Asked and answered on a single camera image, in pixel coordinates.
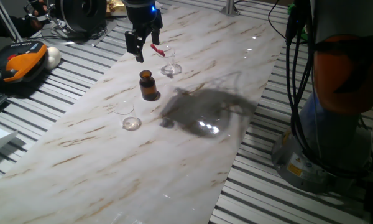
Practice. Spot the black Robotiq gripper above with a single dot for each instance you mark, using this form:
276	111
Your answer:
141	17

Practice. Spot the small metal tripod device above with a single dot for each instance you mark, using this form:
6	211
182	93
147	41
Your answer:
49	17

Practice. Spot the dark sleeved forearm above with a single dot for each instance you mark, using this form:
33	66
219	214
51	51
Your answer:
6	25

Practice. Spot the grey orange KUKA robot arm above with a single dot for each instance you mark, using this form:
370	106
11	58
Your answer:
345	77

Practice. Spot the person hand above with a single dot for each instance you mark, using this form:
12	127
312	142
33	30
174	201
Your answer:
40	7

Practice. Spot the dark grey flat sheet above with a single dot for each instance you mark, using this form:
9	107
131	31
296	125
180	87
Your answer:
108	28

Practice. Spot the clear glass beaker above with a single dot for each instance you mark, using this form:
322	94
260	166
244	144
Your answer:
130	124
171	70

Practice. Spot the gold foil packet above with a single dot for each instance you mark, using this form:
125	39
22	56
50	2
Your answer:
116	7

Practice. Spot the brown glass bottle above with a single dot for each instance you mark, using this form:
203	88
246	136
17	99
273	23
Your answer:
147	87

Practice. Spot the black filament spool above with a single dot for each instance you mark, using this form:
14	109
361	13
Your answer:
77	15

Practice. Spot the white round object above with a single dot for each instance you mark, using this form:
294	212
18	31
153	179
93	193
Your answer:
53	56

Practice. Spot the orange black teach pendant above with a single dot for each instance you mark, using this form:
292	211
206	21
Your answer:
21	62

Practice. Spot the marble pattern sheet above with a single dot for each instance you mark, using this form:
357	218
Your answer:
112	174

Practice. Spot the aluminium frame post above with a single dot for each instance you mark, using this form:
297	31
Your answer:
230	9

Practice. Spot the aluminium frame strut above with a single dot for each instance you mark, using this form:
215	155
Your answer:
8	23

